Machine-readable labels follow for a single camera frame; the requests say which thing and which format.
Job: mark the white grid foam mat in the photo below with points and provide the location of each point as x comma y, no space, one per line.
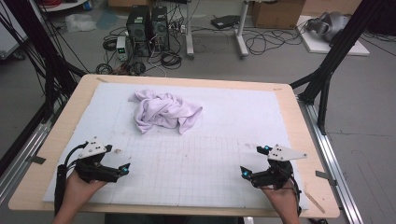
218,130

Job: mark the white bench power supply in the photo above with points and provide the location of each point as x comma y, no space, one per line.
121,48

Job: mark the lilac printed towel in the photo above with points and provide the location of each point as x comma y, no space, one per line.
165,110

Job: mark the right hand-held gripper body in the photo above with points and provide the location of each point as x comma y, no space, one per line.
275,175

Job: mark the flat black device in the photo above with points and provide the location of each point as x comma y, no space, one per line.
225,21

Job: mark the grey metal table bracket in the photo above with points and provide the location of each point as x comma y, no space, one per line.
325,177

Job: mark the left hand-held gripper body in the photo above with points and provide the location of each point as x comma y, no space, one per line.
93,169

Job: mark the black metal frame stand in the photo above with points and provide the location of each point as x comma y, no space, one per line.
46,62
330,62

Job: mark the white floor board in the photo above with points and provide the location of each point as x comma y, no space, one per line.
317,45

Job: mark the slim black computer tower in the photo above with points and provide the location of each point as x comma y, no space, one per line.
160,28

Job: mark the person's right hand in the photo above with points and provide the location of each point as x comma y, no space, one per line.
285,199

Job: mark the person's left hand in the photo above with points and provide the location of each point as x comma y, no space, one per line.
76,193

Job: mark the aluminium rail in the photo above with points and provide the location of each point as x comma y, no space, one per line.
330,161
29,149

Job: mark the large black computer tower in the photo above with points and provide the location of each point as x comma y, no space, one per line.
138,29

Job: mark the brown cardboard box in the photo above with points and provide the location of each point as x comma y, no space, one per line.
277,14

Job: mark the white desk leg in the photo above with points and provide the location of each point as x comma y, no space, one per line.
241,34
189,31

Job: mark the clear plastic bag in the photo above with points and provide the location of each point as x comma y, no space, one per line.
80,23

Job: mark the black tape strip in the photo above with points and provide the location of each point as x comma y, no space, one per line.
38,160

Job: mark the grey headset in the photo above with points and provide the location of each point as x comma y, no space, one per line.
330,26

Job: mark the thin wooden stick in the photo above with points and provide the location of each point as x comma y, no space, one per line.
314,202

